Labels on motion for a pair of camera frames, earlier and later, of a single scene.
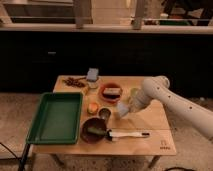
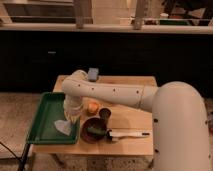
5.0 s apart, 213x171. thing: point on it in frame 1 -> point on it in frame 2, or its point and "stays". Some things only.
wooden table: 146,131 stays
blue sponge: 92,74 stays
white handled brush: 116,135 stays
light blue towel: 122,108 -> 64,126
